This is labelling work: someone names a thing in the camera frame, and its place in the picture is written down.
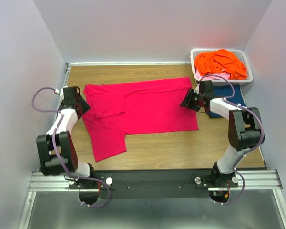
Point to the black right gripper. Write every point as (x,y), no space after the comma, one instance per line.
(189,94)

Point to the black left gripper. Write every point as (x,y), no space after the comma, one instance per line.
(85,107)

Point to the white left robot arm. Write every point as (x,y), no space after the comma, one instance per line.
(56,151)

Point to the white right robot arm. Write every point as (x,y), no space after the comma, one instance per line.
(245,131)

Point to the folded blue t shirt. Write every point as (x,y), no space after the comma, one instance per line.
(225,91)

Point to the white plastic laundry basket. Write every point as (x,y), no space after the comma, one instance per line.
(240,55)

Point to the light pink t shirt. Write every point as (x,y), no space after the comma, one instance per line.
(215,76)

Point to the orange t shirt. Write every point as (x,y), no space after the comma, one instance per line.
(220,61)

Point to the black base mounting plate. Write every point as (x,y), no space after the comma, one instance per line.
(166,183)

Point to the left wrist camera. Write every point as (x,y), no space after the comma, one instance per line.
(69,94)

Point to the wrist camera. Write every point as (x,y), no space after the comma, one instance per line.
(206,89)
(69,94)

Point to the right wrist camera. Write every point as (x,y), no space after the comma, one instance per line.
(206,89)

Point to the aluminium front frame rail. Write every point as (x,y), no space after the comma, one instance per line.
(249,179)

